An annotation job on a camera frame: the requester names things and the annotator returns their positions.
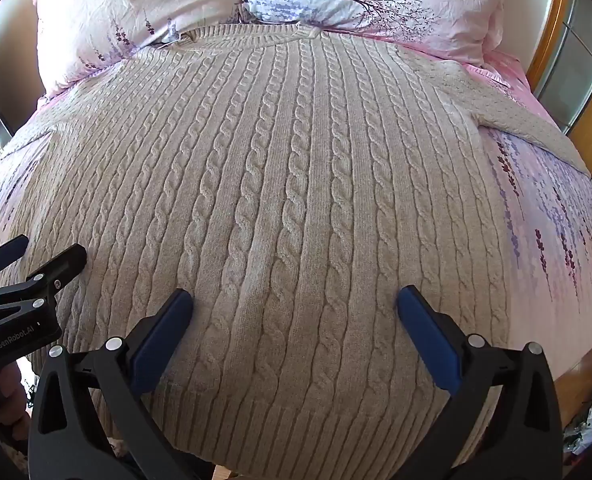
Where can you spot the person's left hand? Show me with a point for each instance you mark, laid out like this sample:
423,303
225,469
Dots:
13,390

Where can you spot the pink lavender print pillow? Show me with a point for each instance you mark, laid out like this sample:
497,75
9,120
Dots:
126,0

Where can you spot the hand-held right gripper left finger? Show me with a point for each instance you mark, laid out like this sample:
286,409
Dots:
161,345

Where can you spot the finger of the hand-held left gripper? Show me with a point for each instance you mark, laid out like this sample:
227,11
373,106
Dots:
8,255
63,265

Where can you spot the wooden framed glass door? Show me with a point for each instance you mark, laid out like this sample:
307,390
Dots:
551,25

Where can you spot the pink floral bed sheet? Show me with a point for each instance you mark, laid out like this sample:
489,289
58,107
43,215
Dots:
551,240

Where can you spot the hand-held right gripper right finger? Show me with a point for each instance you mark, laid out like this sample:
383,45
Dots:
426,340

